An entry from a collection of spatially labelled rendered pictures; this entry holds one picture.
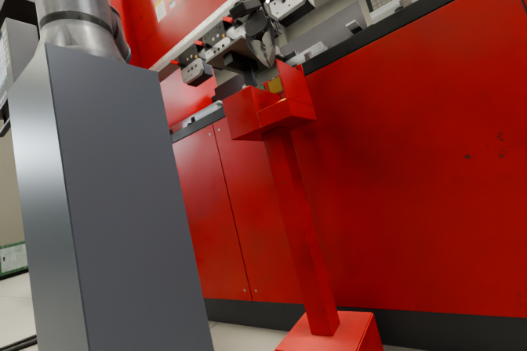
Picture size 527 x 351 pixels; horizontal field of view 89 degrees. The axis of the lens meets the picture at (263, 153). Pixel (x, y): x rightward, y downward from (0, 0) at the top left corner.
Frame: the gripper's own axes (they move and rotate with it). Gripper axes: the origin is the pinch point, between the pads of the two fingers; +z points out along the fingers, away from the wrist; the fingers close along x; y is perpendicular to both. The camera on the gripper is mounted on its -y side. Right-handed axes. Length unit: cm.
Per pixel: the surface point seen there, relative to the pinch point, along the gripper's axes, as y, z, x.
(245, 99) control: -5.8, 8.4, 7.1
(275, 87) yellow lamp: 9.8, 4.0, 4.9
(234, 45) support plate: 8.6, -14.6, 14.3
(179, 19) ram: 37, -61, 61
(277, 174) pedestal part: -2.6, 30.0, 6.0
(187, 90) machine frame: 70, -41, 101
